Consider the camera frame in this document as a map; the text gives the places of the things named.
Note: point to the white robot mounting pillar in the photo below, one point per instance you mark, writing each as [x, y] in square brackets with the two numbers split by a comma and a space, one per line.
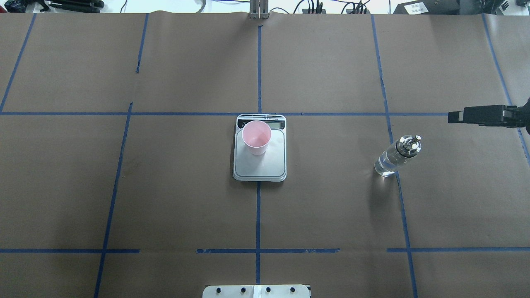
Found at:
[258, 291]

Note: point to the black box with label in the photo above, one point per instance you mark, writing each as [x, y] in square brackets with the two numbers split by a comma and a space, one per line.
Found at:
[441, 7]

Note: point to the black folded tripod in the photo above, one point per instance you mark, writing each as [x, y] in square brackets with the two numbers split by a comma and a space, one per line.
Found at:
[84, 6]

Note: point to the aluminium frame post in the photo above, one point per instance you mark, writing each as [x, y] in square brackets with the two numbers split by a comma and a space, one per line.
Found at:
[259, 9]

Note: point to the pink plastic cup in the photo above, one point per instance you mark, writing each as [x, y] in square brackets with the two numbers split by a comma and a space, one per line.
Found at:
[257, 135]

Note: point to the grey digital kitchen scale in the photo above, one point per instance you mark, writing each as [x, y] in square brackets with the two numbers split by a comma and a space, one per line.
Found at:
[271, 165]

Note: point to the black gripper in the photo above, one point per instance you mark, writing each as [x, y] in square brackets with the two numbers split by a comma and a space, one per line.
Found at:
[484, 114]

